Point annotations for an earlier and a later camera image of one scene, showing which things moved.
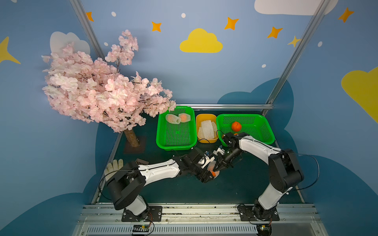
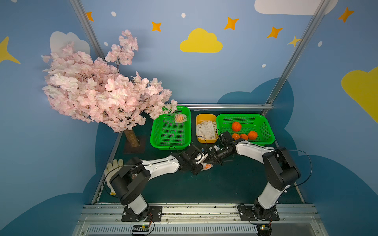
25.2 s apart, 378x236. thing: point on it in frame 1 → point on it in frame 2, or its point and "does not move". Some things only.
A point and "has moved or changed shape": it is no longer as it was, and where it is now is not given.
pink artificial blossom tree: x=77 y=87 does not move
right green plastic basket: x=254 y=125 does not move
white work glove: x=112 y=168 does not move
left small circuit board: x=141 y=228 does not move
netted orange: x=173 y=119 has moved or changed shape
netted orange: x=184 y=117 has moved or changed shape
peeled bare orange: x=236 y=126 does not move
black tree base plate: x=128 y=149 does not move
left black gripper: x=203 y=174 → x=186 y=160
